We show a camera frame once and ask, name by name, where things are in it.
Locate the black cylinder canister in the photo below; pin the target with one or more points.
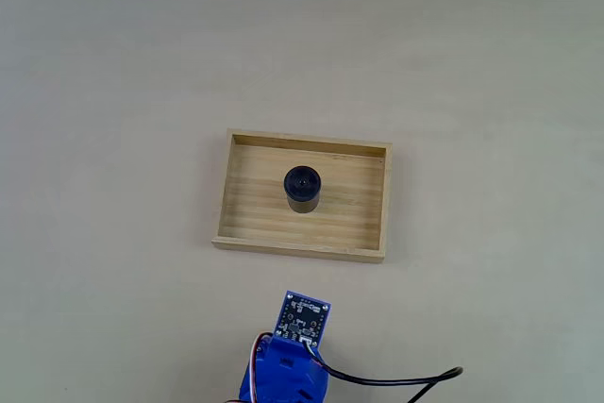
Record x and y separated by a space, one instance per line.
302 186

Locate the shallow wooden box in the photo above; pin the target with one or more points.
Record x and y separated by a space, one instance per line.
349 214

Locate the blue camera circuit board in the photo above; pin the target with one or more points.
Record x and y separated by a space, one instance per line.
302 318

